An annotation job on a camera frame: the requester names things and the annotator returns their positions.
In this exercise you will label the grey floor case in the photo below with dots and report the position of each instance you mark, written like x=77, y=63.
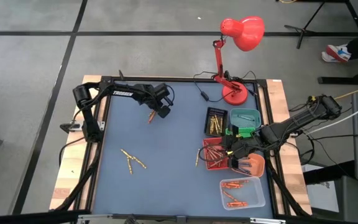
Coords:
x=353, y=202

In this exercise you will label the orange plastic bin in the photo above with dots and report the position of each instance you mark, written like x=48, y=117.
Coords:
x=258, y=169

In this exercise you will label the black frame upright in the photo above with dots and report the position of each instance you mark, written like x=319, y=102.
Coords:
x=26, y=217

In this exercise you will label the red desk lamp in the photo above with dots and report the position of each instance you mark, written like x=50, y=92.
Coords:
x=244, y=32

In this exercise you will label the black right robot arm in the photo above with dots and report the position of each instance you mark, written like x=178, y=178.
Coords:
x=306, y=118

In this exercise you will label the wooden table side board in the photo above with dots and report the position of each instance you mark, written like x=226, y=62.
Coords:
x=87, y=79
x=275, y=93

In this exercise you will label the black mesh basket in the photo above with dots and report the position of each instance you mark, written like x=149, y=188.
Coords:
x=207, y=130

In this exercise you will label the red crayon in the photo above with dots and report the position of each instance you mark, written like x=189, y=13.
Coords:
x=217, y=151
x=211, y=153
x=210, y=158
x=217, y=162

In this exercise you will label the person's shoe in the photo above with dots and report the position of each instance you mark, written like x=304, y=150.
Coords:
x=337, y=53

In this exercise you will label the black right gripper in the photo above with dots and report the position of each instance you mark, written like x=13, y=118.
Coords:
x=239, y=144

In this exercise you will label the black aluminium table frame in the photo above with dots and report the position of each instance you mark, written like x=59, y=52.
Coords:
x=182, y=78

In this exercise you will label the silver aluminium rail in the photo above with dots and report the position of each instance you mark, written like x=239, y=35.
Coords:
x=95, y=216
x=267, y=221

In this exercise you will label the red mesh basket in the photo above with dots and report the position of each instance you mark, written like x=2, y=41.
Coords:
x=208, y=166

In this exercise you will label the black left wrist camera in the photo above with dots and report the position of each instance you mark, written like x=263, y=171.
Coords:
x=162, y=89

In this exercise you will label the black tripod stand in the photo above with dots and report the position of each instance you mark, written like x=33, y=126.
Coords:
x=312, y=21

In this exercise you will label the yellow crayon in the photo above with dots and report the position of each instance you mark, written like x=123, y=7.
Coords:
x=139, y=162
x=126, y=152
x=216, y=122
x=213, y=128
x=221, y=123
x=197, y=157
x=130, y=166
x=153, y=112
x=210, y=124

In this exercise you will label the clear plastic bin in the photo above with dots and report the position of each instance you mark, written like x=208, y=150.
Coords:
x=253, y=194

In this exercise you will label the black stand base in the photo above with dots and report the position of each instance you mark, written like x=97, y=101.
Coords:
x=337, y=81

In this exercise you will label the teal plastic bin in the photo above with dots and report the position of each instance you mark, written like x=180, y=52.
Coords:
x=250, y=124

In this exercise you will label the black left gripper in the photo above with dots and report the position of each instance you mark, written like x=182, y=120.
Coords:
x=163, y=109

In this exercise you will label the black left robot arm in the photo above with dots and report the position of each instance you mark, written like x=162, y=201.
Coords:
x=123, y=93

